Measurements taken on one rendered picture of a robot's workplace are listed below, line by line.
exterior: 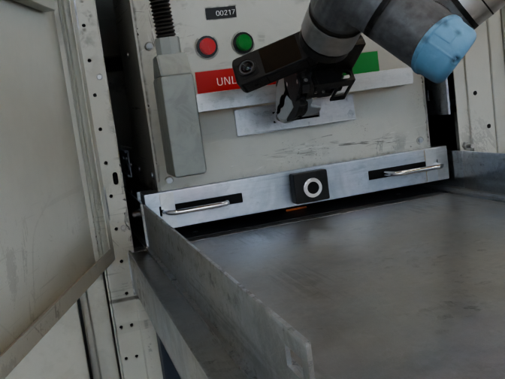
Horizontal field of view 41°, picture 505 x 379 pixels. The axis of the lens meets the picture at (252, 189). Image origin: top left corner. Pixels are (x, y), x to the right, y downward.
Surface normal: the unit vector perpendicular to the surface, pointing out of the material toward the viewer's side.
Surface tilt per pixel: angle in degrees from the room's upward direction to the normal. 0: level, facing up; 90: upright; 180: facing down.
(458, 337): 0
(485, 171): 90
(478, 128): 90
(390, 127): 90
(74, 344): 90
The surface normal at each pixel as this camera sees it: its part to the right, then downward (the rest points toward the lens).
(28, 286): 0.99, -0.13
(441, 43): -0.16, 0.09
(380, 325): -0.13, -0.98
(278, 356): -0.95, 0.16
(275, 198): 0.29, 0.09
